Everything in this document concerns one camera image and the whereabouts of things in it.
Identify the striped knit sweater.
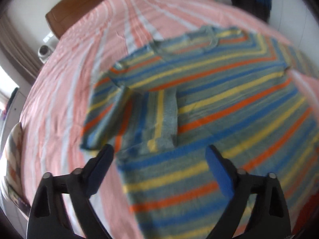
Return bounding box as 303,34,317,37
80,26,318,238

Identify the striped pillow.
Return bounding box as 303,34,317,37
1,122,24,198

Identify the pink striped bed cover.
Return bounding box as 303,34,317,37
21,0,318,238

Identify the small white fan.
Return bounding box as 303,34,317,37
38,45,53,64

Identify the beige curtain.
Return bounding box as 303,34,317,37
1,12,42,85

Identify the wooden headboard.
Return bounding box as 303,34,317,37
45,0,104,39

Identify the black chair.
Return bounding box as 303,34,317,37
231,0,271,23

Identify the white wall socket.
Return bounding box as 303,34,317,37
43,32,54,43

